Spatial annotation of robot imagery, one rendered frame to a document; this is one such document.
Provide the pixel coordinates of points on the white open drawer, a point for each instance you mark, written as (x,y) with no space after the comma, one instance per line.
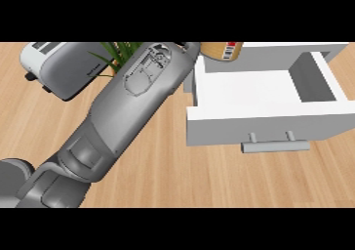
(262,107)

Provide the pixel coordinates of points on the white cabinet body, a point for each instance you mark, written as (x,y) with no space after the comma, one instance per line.
(262,57)

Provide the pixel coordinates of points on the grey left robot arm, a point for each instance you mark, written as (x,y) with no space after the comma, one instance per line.
(123,107)

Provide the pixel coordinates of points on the green potted plant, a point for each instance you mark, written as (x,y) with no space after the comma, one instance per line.
(119,52)

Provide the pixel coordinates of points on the white toaster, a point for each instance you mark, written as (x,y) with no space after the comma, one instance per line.
(60,70)

